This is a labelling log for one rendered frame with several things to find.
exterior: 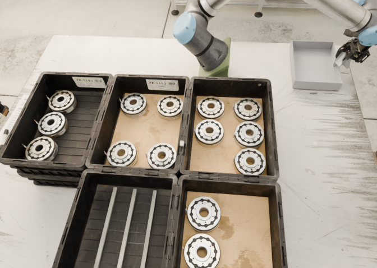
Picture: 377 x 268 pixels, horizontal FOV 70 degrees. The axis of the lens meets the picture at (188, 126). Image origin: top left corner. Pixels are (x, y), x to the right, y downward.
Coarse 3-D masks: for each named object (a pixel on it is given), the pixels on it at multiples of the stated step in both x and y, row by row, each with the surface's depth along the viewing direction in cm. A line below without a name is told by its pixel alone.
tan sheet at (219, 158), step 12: (204, 96) 110; (228, 108) 106; (228, 120) 103; (228, 132) 100; (192, 144) 98; (228, 144) 98; (264, 144) 97; (192, 156) 96; (204, 156) 96; (216, 156) 95; (228, 156) 95; (264, 156) 94; (192, 168) 93; (204, 168) 93; (216, 168) 93; (228, 168) 93
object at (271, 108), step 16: (192, 80) 102; (208, 80) 102; (224, 80) 101; (240, 80) 100; (256, 80) 100; (272, 96) 96; (272, 112) 92; (272, 128) 90; (272, 144) 86; (208, 176) 81; (224, 176) 81; (240, 176) 80; (256, 176) 80; (272, 176) 80
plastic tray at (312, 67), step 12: (300, 48) 138; (312, 48) 137; (324, 48) 136; (300, 60) 134; (312, 60) 133; (324, 60) 132; (300, 72) 129; (312, 72) 129; (324, 72) 128; (336, 72) 125; (300, 84) 122; (312, 84) 121; (324, 84) 120; (336, 84) 119
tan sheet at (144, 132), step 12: (156, 96) 111; (180, 96) 111; (156, 108) 108; (120, 120) 106; (132, 120) 106; (144, 120) 105; (156, 120) 105; (180, 120) 104; (120, 132) 103; (132, 132) 103; (144, 132) 102; (156, 132) 102; (168, 132) 102; (144, 144) 100; (156, 144) 99; (144, 156) 97
